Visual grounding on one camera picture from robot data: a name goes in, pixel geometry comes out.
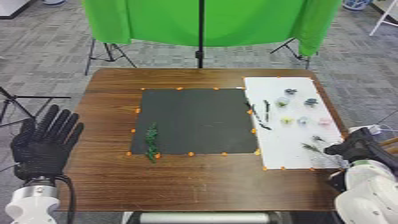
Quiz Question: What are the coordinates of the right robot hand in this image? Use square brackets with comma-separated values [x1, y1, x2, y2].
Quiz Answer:
[323, 127, 398, 168]

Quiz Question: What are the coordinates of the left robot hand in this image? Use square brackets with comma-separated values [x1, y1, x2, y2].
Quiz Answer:
[8, 104, 85, 181]

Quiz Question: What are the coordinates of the white flower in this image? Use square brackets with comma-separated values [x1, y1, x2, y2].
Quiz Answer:
[275, 96, 293, 108]

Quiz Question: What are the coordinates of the white sheet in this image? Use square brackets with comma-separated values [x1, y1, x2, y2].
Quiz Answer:
[241, 76, 348, 171]

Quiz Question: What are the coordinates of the black tripod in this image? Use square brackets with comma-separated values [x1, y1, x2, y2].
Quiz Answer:
[0, 86, 72, 128]

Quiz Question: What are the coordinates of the yellow flower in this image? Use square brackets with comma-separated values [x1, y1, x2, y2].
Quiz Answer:
[278, 116, 296, 127]

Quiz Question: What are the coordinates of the dark mat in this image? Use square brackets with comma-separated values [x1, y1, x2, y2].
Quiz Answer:
[127, 88, 261, 156]

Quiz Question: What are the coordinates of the pale grey bar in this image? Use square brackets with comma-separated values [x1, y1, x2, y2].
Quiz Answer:
[120, 211, 287, 224]

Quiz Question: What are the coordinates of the black backdrop stand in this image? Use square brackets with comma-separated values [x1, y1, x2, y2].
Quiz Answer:
[81, 0, 314, 76]

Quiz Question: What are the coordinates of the black cable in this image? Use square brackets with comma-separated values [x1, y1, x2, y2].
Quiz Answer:
[55, 175, 78, 224]

